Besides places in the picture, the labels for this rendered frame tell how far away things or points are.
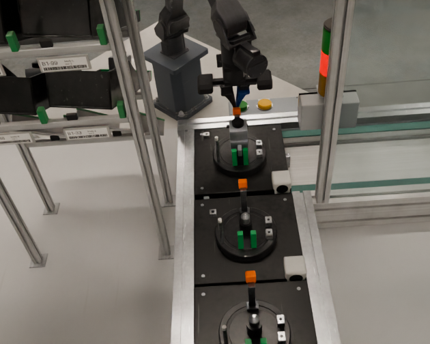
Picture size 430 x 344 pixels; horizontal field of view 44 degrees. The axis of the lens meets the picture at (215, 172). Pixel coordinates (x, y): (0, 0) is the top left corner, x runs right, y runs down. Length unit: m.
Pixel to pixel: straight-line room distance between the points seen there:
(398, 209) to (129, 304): 0.69
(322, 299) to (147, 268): 0.44
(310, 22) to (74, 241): 2.74
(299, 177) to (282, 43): 2.25
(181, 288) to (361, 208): 0.48
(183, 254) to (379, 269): 0.47
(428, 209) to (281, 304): 0.48
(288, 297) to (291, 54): 2.50
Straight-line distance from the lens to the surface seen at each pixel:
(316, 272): 1.19
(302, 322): 1.10
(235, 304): 1.12
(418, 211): 1.40
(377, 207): 1.35
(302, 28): 3.74
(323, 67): 1.07
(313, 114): 1.13
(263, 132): 1.45
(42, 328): 1.31
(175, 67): 1.56
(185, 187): 1.35
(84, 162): 1.62
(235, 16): 1.23
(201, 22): 3.85
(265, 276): 1.15
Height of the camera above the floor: 1.94
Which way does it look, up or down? 46 degrees down
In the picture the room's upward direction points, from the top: 6 degrees counter-clockwise
